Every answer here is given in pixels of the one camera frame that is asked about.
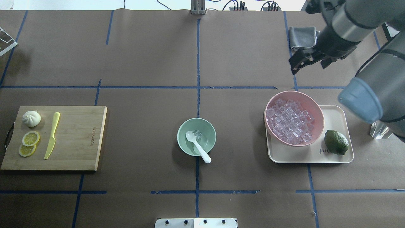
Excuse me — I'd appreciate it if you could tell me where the grey folded cloth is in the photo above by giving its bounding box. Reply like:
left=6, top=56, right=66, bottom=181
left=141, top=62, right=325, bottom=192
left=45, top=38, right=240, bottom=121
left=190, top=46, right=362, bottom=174
left=288, top=27, right=320, bottom=51

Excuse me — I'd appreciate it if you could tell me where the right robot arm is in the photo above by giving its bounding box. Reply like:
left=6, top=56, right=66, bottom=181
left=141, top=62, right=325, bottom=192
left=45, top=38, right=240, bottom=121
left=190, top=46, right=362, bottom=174
left=289, top=0, right=405, bottom=141

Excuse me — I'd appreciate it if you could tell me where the green lime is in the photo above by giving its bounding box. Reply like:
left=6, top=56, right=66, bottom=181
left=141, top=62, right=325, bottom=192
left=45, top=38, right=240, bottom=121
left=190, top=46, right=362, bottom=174
left=324, top=130, right=349, bottom=155

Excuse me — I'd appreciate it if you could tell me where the white toy bun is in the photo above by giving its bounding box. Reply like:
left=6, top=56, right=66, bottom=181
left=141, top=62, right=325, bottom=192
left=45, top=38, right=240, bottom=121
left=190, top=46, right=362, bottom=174
left=22, top=110, right=41, bottom=128

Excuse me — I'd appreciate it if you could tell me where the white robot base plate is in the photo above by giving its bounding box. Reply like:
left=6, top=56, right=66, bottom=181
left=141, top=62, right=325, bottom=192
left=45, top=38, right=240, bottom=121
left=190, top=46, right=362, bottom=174
left=154, top=218, right=238, bottom=228

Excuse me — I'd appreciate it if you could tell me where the bamboo cutting board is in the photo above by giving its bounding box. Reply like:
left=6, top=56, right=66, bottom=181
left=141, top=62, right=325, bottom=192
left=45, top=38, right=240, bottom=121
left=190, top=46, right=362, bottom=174
left=1, top=106, right=107, bottom=171

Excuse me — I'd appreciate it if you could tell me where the pink bowl of ice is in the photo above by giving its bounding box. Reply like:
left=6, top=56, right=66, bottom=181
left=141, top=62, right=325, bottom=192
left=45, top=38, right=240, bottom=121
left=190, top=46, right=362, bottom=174
left=264, top=91, right=324, bottom=146

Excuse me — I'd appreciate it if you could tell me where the clear ice cube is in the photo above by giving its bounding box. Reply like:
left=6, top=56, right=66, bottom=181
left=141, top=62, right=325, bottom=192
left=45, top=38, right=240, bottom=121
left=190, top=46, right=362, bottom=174
left=193, top=130, right=203, bottom=141

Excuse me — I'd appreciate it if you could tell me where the metal ice scoop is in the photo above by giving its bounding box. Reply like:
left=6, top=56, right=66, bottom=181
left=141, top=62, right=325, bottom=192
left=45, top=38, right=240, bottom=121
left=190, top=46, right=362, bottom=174
left=369, top=121, right=393, bottom=139

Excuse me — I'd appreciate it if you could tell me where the white plastic spoon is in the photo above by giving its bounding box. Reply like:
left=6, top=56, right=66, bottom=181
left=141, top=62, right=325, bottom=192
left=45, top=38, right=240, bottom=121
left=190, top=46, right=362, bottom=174
left=186, top=131, right=212, bottom=164

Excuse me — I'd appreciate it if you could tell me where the yellow plastic knife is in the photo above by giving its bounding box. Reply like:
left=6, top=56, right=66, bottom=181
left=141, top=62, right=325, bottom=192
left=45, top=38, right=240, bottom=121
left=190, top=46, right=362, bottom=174
left=44, top=112, right=60, bottom=160

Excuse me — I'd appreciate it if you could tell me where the lemon slice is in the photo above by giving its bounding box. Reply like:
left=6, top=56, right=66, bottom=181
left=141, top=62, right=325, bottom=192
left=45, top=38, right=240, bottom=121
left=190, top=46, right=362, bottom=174
left=19, top=144, right=36, bottom=157
left=22, top=131, right=40, bottom=146

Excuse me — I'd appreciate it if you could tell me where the green bowl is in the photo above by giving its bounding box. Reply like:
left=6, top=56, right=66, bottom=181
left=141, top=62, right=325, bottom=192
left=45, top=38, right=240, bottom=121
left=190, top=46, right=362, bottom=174
left=177, top=118, right=216, bottom=156

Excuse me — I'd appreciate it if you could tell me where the beige tray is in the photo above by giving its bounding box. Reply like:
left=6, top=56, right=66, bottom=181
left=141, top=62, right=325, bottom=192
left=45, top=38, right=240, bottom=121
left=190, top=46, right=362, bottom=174
left=266, top=105, right=354, bottom=163

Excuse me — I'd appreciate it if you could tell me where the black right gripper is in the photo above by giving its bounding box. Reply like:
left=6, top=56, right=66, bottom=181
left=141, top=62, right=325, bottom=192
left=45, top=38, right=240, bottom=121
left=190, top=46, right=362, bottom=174
left=288, top=0, right=358, bottom=74

